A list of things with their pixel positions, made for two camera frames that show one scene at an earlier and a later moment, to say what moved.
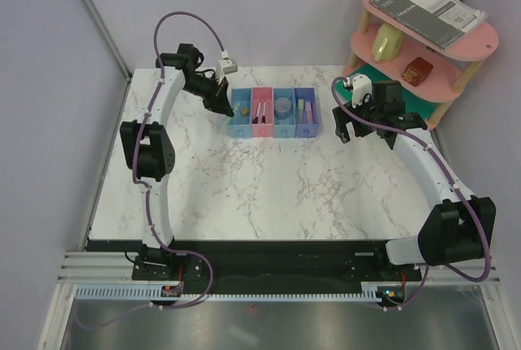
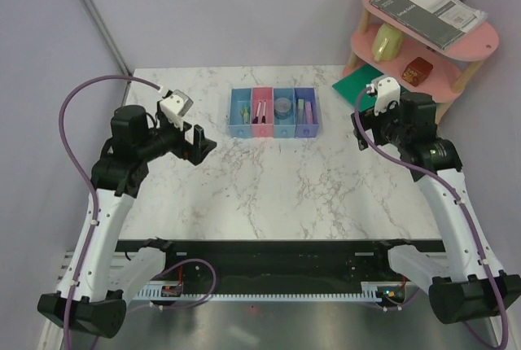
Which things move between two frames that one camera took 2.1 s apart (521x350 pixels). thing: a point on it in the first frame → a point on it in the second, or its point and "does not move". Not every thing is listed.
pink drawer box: (261, 94) does not move
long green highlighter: (300, 111) does not move
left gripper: (218, 101) → (194, 151)
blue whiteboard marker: (255, 120) does not move
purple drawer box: (306, 115) does not move
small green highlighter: (225, 120) → (246, 115)
